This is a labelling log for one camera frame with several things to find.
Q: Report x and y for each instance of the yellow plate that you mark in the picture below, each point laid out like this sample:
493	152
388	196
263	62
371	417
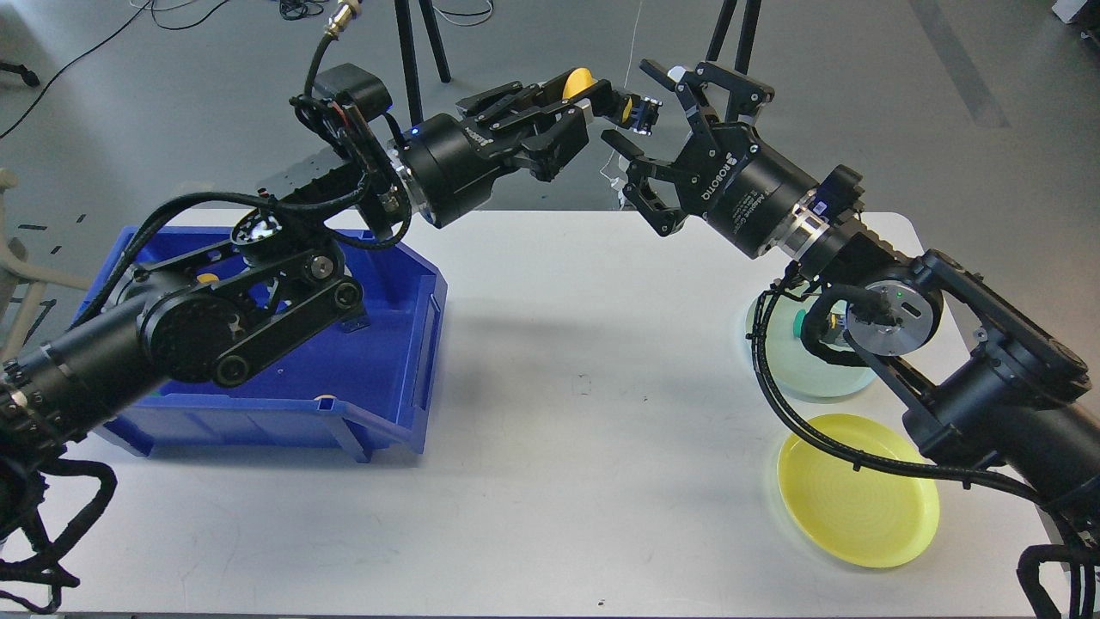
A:
861	516

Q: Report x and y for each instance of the green push button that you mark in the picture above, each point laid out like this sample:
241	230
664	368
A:
354	323
831	328

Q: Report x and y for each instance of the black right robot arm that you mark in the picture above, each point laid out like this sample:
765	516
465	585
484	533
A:
989	398

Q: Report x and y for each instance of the blue plastic storage bin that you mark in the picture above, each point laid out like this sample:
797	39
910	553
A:
360	392

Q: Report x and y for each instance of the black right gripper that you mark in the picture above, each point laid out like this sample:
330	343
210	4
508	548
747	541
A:
741	186

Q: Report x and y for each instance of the light green plate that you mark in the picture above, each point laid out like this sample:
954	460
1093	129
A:
795	371

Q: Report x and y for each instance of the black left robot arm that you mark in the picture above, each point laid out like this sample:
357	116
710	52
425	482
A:
215	287

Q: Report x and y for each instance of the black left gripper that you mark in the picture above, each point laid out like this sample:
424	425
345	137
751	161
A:
455	161

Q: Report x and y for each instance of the beige chair frame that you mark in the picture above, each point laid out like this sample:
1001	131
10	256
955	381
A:
17	270

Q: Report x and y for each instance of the green push button in bin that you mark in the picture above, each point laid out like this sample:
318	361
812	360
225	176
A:
354	323

